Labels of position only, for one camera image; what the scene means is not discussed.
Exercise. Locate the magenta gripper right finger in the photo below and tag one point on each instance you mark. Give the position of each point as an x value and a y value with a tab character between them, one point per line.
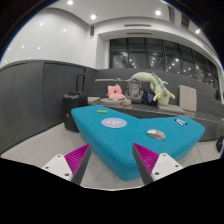
153	166

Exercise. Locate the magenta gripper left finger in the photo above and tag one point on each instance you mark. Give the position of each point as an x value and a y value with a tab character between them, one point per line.
72	166

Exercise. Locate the grey computer mouse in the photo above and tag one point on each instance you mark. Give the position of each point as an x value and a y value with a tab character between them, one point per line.
156	134

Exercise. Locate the round blue mouse pad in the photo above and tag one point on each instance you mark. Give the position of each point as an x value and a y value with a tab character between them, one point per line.
114	122

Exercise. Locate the teal padded table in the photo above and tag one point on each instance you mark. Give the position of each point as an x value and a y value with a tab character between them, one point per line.
114	145

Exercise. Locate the black capped marker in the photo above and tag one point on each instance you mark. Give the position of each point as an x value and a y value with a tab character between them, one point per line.
179	122

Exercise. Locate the blue capped marker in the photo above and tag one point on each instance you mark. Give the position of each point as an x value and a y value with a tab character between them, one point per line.
183	122

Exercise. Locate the green marker pen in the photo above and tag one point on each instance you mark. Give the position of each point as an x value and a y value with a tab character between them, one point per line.
102	111

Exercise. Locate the black rolling speaker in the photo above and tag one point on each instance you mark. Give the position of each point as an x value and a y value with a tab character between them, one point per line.
75	97

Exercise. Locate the dark blue patterned bag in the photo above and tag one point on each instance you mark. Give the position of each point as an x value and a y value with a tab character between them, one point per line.
147	99

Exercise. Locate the small tan round bag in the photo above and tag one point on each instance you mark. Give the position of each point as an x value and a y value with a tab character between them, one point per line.
126	102

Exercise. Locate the grey backpack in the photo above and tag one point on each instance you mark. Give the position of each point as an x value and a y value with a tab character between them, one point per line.
134	91

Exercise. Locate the green dragon plush toy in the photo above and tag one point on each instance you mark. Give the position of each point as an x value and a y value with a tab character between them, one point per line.
158	86

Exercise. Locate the pink plush pillow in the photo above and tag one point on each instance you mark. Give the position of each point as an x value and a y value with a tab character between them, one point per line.
115	92

